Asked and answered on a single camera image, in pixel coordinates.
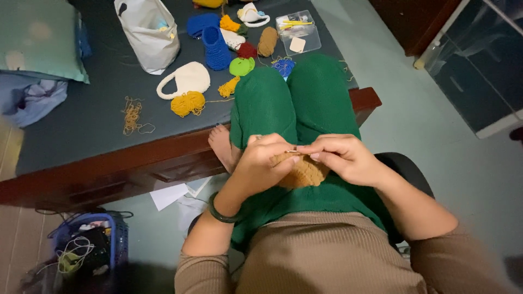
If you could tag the white crochet shoe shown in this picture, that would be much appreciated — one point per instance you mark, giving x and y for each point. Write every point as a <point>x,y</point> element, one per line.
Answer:
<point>251,15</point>

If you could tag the lime green crochet disc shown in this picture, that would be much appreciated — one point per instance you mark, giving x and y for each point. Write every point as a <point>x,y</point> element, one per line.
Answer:
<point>241,66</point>

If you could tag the small mustard yarn bundle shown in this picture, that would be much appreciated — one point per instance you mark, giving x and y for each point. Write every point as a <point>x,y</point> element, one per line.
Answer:
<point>229,86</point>

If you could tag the glass cabinet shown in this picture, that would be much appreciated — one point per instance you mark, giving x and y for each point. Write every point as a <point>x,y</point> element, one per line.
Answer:
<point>474,65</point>

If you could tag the person's right hand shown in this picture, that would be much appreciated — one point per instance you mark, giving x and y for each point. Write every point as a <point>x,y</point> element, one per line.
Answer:
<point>347,161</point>

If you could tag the clear plastic box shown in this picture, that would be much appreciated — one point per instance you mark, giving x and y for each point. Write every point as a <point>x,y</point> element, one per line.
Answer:
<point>298,32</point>

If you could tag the cream crochet handbag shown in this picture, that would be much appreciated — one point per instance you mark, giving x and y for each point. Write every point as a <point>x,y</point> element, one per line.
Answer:
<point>186,79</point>

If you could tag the tan crochet piece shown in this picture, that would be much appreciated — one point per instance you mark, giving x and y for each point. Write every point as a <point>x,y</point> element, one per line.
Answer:
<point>304,171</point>

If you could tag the dark green bangle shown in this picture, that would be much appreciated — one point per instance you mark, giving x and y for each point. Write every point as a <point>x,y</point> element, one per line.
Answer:
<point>220,210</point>

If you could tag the yellow crochet piece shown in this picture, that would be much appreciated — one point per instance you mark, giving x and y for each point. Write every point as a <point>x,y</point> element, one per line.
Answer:
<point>209,3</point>

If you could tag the teal pillow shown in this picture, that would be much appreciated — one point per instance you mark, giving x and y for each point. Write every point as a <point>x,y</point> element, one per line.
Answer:
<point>39,39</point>

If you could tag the white crochet piece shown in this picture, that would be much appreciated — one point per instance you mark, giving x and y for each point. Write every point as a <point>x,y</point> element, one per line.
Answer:
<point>233,39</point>

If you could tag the tan yarn skein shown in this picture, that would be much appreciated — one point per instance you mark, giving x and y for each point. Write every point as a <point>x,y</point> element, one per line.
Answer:
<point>267,41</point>

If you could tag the wooden bed frame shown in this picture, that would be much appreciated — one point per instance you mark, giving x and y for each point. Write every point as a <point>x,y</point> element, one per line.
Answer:
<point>122,171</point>

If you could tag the metal crochet hook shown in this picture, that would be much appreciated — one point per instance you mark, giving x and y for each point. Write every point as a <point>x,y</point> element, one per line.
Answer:
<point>295,152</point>

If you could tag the blue plastic basket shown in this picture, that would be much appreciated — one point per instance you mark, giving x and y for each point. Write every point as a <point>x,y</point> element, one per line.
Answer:
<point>88,241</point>

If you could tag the mustard yarn ball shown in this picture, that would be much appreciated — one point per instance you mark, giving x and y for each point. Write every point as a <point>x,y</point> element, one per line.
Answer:
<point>188,103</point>

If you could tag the white plastic bag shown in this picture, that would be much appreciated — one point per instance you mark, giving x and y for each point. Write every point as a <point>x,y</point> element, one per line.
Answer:
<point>149,34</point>

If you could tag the white paper sheet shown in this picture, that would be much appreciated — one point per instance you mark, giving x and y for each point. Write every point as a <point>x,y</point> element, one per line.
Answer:
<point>169,196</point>

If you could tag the tangled tan yarn scrap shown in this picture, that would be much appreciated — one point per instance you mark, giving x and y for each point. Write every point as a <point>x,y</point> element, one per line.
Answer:
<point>133,116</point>

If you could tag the yellow crochet flower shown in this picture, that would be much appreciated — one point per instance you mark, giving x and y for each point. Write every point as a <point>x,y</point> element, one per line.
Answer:
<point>229,23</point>

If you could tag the light blue cloth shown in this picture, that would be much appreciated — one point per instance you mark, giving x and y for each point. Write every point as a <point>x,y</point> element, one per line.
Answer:
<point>34,100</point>

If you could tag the maroon crochet piece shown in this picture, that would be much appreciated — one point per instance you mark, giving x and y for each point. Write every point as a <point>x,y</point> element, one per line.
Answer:
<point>247,50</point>

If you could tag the person's left hand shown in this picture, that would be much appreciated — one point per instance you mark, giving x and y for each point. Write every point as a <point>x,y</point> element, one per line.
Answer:
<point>256,163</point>

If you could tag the blue crochet basket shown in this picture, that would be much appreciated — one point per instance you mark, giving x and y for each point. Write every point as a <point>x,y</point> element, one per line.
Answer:
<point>216,49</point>

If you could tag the small blue crochet piece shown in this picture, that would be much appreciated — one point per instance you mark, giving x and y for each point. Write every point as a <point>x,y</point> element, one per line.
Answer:
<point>284,66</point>

